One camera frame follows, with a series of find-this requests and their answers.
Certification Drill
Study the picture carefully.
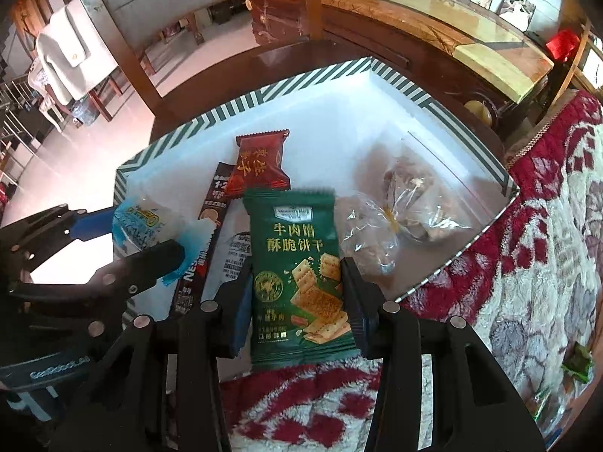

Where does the green snack packet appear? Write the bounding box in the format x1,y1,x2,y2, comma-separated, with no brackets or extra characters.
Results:
242,187,356,370

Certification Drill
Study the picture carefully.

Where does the dark red snack packet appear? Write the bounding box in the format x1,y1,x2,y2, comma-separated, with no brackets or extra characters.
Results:
221,128,292,201

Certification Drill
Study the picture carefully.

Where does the brown coffee stick packet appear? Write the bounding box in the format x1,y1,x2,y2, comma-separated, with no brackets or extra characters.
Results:
170,162,236,318

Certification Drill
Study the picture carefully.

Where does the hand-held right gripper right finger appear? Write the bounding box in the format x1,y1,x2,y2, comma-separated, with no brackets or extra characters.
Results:
340,257,547,452

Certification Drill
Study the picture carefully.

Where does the silver snack packet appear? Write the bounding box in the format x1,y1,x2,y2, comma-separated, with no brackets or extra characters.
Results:
219,231,255,284

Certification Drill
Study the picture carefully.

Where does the red white floral blanket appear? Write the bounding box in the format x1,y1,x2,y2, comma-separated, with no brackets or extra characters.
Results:
219,89,603,452

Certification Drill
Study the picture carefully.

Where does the red gift bag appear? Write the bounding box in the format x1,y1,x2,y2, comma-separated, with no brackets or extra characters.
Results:
545,29,581,63

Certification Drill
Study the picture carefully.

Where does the metal rack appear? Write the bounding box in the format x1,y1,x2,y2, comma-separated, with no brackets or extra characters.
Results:
0,75,38,184

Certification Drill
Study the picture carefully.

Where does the wooden chair grey backrest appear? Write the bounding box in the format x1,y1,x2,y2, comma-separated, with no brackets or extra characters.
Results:
52,0,510,161

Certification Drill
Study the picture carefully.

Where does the marble top wooden cabinet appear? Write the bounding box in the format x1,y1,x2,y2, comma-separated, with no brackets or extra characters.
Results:
247,0,557,151

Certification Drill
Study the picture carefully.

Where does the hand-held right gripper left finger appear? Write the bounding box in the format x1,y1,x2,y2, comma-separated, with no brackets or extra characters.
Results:
49,259,255,452

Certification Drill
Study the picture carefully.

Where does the water bottle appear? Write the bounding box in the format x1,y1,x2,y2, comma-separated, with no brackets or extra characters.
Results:
70,96,102,127

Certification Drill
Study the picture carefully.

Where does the blue white clear packet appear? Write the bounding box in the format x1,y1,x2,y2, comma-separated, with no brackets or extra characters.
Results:
112,191,217,288

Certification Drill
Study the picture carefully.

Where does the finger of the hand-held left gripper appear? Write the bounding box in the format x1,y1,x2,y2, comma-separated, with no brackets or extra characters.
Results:
7,239,186,335
0,203,121,288

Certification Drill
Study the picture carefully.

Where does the clear zip bag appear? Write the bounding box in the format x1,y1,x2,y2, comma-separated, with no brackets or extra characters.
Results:
365,129,510,246

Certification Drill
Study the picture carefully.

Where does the green white striped box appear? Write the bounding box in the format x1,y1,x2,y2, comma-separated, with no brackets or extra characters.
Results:
115,56,521,330

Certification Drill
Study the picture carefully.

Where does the clear tied nut bag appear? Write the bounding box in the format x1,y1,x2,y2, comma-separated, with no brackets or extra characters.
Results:
338,191,453,276

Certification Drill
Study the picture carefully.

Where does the white coat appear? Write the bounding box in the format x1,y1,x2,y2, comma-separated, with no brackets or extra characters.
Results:
28,0,118,104

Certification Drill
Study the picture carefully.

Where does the brass round handle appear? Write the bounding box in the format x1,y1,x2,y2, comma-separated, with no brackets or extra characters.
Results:
464,99,495,125

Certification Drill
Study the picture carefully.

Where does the large framed photo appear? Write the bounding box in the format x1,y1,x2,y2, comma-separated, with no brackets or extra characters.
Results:
498,0,538,31

